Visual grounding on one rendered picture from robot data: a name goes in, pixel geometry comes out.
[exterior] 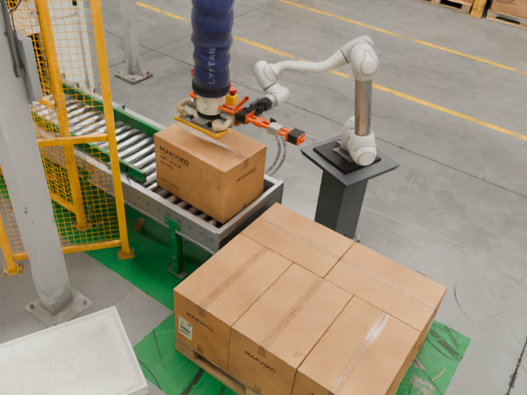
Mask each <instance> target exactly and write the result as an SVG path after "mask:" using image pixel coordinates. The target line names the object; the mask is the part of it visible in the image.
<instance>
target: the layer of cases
mask: <svg viewBox="0 0 527 395"><path fill-rule="evenodd" d="M446 290H447V287H445V286H443V285H441V284H439V283H437V282H435V281H432V280H431V279H429V278H427V277H425V276H423V275H421V274H418V273H417V272H415V271H413V270H410V269H409V268H407V267H405V266H403V265H401V264H399V263H396V262H395V261H393V260H391V259H388V258H387V257H385V256H383V255H381V254H379V253H377V252H374V251H373V250H371V249H369V248H366V247H365V246H363V245H360V244H359V243H357V242H355V243H354V241H352V240H351V239H349V238H347V237H345V236H343V235H341V234H338V233H337V232H335V231H333V230H330V229H329V228H327V227H325V226H323V225H321V224H319V223H316V222H315V221H313V220H311V219H308V218H307V217H305V216H302V215H301V214H299V213H297V212H294V211H293V210H291V209H289V208H286V207H285V206H283V205H280V204H279V203H277V202H276V203H275V204H274V205H272V206H271V207H270V208H269V209H268V210H267V211H266V212H265V213H263V214H262V215H261V216H260V217H259V218H257V219H256V220H255V221H254V222H252V223H251V224H250V225H249V226H247V227H246V228H245V229H244V230H243V231H242V232H241V233H240V234H238V235H237V236H236V237H235V238H234V239H232V240H231V241H230V242H229V243H227V244H226V245H225V246H224V247H222V248H221V250H219V251H218V252H217V253H216V254H215V255H213V256H212V257H211V258H210V259H209V260H207V261H206V262H205V263H204V264H202V265H201V266H200V267H199V268H198V269H197V270H196V271H195V272H194V273H192V274H191V275H190V276H189V277H187V278H186V279H185V280H184V281H182V282H181V283H180V284H179V285H177V286H176V287H175V288H174V289H173V297H174V314H175V331H176V335H177V336H178V337H180V338H181V339H182V340H183V341H185V342H187V343H188V344H189V345H191V346H193V347H194V348H195V349H196V350H198V351H199V352H201V353H203V354H204V355H206V356H207V357H208V358H209V359H211V360H212V361H214V362H215V363H217V364H218V365H219V366H221V367H222V368H224V369H225V370H227V371H228V370H229V372H230V373H231V374H232V375H234V376H235V377H237V378H238V379H240V380H241V381H243V382H244V383H245V384H247V385H248V386H250V387H251V388H253V389H254V390H255V391H256V392H258V393H260V394H261V395H392V394H393V392H394V391H395V389H396V387H397V386H398V384H399V382H400V381H401V379H402V377H403V375H404V374H405V372H406V370H407V368H408V366H409V365H410V363H411V361H412V360H413V358H414V356H415V355H416V352H417V351H418V349H419V348H420V346H421V344H422V342H423V341H424V339H425V337H426V335H427V333H428V332H429V330H430V328H431V325H432V323H433V321H434V318H435V316H436V313H437V312H438V308H439V307H440V305H441V302H442V300H443V297H444V295H445V292H446Z"/></svg>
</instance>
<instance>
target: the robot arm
mask: <svg viewBox="0 0 527 395"><path fill-rule="evenodd" d="M348 63H351V69H352V74H353V77H354V79H355V97H354V117H351V118H349V119H348V120H347V121H346V123H345V125H344V127H343V132H342V136H341V142H340V141H337V142H336V145H337V146H338V148H334V149H333V152H334V153H336V154H338V155H339V156H341V157H342V158H344V159H346V160H347V161H348V162H350V163H352V162H356V163H357V164H359V165H370V164H372V163H373V162H374V160H375V158H376V144H375V136H374V133H373V132H372V131H371V110H372V89H373V78H374V76H375V74H376V70H377V68H378V65H379V60H378V58H377V55H376V53H375V52H374V50H373V40H372V39H371V38H370V37H369V36H367V35H365V36H361V37H358V38H356V39H354V40H352V41H350V42H348V43H347V44H346V45H344V46H343V47H342V48H341V49H339V50H338V51H337V52H336V53H334V54H333V55H332V56H331V57H330V58H328V59H327V60H326V61H324V62H320V63H313V62H303V61H295V60H285V61H282V62H279V63H275V64H272V63H269V64H268V63H267V62H266V61H264V60H260V61H258V62H257V63H256V64H255V65H254V66H253V73H254V75H255V77H256V80H257V81H258V83H259V85H260V87H261V88H262V89H263V91H264V93H265V96H264V97H262V98H259V97H258V99H257V100H255V101H254V102H252V103H251V104H250V107H248V109H247V110H246V111H244V112H242V113H241V115H243V116H246V115H247V114H249V113H251V112H252V111H253V110H254V111H255V113H254V115H255V116H257V117H260V114H262V113H263V112H264V111H269V110H271V109H272V108H274V107H277V106H279V105H281V104H283V103H284V102H285V101H286V100H287V99H288V97H289V90H288V89H287V88H286V87H284V86H280V85H279V84H278V82H277V79H278V78H279V75H280V73H281V72H282V71H284V70H295V71H306V72H313V73H324V72H327V71H331V70H333V69H336V68H338V67H341V66H343V65H346V64H348Z"/></svg>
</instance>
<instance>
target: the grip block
mask: <svg viewBox="0 0 527 395"><path fill-rule="evenodd" d="M247 109H248V108H247V107H241V108H239V109H237V110H236V111H235V112H234V120H235V121H238V122H240V123H242V124H245V125H247V124H248V123H249V121H247V119H248V118H251V117H252V115H254V113H255V111H254V110H253V111H252V112H251V113H249V114H247V115H246V116H243V115H241V113H242V112H244V111H246V110H247Z"/></svg>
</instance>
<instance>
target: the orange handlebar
mask: <svg viewBox="0 0 527 395"><path fill-rule="evenodd" d="M189 95H190V97H192V98H195V99H197V96H196V95H197V94H195V93H194V92H193V91H192V92H190V94H189ZM223 105H224V106H226V107H229V108H231V109H233V108H234V107H232V106H231V105H228V104H226V103H224V104H223ZM226 107H222V106H220V105H219V106H218V108H219V109H221V110H222V111H226V112H227V113H229V114H233V115H234V111H232V110H230V109H227V108H226ZM247 121H249V122H252V123H253V124H254V125H255V126H257V127H260V128H261V127H263V128H265V129H267V125H269V124H271V122H269V121H266V119H265V118H262V117H257V116H255V115H252V117H251V118H248V119H247ZM288 131H289V130H288V129H285V128H282V131H280V130H278V132H277V134H279V135H281V136H285V134H286V133H287V132H288ZM304 141H305V137H303V138H302V139H300V141H299V143H302V142H304Z"/></svg>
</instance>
